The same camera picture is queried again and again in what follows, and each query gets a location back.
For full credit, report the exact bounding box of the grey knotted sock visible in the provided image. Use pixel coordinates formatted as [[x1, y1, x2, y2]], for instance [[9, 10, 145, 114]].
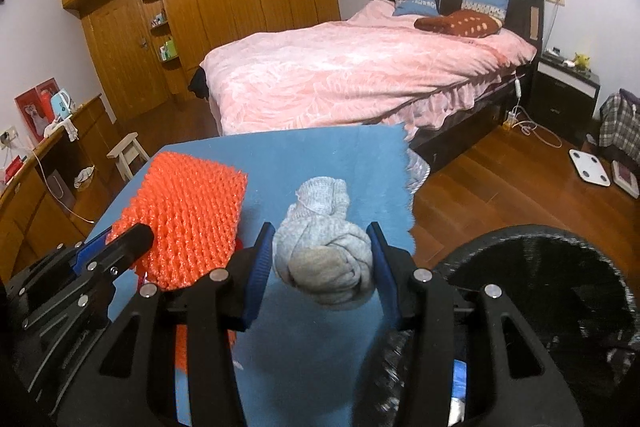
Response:
[[272, 176, 375, 310]]

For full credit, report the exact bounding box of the orange foam net sheet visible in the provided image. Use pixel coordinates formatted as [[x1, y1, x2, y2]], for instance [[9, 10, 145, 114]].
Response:
[[105, 150, 250, 375]]

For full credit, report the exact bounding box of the black lined trash bin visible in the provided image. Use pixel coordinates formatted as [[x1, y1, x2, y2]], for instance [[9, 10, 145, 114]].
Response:
[[352, 225, 639, 426]]

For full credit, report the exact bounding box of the wooden side desk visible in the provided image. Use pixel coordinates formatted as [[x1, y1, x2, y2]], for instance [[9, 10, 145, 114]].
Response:
[[1, 96, 124, 283]]

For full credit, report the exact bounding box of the blue table cloth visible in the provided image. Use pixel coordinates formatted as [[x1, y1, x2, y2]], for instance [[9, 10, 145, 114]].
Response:
[[176, 124, 414, 426]]

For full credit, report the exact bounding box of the white small stool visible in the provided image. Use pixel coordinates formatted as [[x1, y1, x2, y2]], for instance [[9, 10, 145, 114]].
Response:
[[106, 132, 150, 183]]

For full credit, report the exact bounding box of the light blue kettle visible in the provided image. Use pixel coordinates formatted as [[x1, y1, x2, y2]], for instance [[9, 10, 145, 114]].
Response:
[[50, 89, 74, 120]]

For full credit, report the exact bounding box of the black clothing on bed corner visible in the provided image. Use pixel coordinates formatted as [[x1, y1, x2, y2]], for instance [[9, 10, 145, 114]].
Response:
[[188, 67, 209, 100]]

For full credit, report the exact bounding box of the bed with pink duvet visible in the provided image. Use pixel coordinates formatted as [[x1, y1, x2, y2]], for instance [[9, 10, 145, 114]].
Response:
[[200, 0, 537, 140]]

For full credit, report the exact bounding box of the white bathroom scale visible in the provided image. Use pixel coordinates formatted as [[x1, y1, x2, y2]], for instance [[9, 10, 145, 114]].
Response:
[[568, 148, 611, 187]]

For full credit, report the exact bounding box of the black nightstand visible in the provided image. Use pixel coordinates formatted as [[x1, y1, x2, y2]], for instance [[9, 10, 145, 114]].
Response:
[[527, 53, 600, 148]]

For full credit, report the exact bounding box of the white book on floor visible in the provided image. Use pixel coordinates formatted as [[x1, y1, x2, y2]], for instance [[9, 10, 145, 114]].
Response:
[[612, 160, 639, 199]]

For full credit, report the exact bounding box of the brown dotted pillow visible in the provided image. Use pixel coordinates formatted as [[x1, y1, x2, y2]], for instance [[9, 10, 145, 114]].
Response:
[[413, 10, 502, 38]]

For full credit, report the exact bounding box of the left blue pillow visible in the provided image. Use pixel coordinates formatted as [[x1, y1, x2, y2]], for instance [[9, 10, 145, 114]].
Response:
[[393, 0, 439, 17]]

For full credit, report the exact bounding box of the blue pillow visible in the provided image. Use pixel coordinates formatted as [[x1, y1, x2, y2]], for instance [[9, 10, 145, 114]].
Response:
[[393, 0, 439, 17], [461, 0, 510, 23]]

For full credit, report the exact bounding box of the plaid cloth pile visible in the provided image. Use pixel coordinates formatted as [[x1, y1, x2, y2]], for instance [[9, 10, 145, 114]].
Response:
[[599, 88, 639, 165]]

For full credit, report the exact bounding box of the yellow plush toy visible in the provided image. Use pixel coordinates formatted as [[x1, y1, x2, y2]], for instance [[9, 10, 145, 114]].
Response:
[[573, 53, 590, 72]]

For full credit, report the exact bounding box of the right blue pillow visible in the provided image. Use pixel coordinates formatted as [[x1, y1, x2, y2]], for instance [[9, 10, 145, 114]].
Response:
[[461, 0, 510, 23]]

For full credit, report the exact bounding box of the red picture frame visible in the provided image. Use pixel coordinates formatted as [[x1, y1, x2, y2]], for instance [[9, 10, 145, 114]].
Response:
[[14, 78, 60, 144]]

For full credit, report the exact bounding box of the white charging cable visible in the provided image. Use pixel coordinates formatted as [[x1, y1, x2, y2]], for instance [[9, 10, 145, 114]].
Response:
[[504, 76, 564, 150]]

